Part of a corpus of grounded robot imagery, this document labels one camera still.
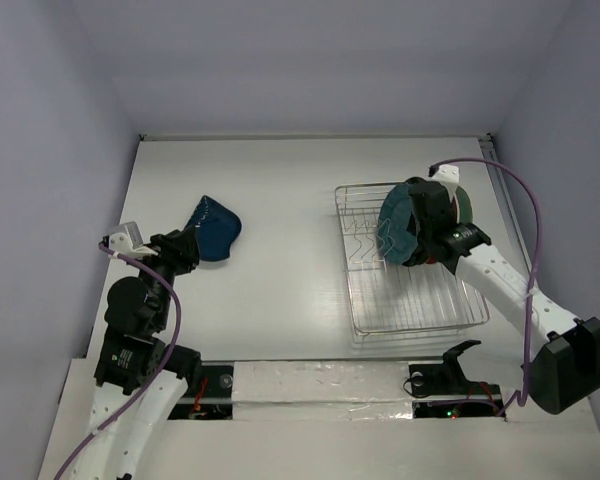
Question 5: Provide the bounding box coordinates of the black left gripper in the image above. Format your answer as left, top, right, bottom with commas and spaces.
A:
131, 223, 199, 328

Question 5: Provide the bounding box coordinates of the dark blue teardrop plate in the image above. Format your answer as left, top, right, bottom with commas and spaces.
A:
186, 195, 242, 262

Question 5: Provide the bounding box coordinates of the teal embossed scalloped plate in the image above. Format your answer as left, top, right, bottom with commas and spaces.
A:
376, 182, 418, 265

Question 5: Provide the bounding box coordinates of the beige plate with brown rim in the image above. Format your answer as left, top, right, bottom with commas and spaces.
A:
405, 176, 426, 185

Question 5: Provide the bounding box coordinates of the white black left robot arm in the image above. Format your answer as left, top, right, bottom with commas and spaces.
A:
56, 222, 202, 479

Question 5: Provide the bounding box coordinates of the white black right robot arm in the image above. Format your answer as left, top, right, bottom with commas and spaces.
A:
409, 181, 600, 415

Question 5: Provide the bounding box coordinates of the green plate with white rim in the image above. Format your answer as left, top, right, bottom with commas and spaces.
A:
453, 186, 473, 238

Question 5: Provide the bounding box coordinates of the silver foil covered bar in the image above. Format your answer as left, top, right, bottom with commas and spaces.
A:
231, 360, 413, 422

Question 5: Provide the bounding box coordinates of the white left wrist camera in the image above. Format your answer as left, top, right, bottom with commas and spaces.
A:
103, 221, 158, 259

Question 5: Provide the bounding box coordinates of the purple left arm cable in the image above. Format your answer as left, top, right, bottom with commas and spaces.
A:
52, 242, 182, 480

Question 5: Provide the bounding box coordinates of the chrome wire dish rack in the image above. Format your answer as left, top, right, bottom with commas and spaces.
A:
334, 183, 490, 342

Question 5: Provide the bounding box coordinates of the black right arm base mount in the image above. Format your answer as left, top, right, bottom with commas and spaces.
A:
403, 340, 501, 399

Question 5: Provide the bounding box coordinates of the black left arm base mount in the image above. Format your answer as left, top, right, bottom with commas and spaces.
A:
168, 362, 234, 421

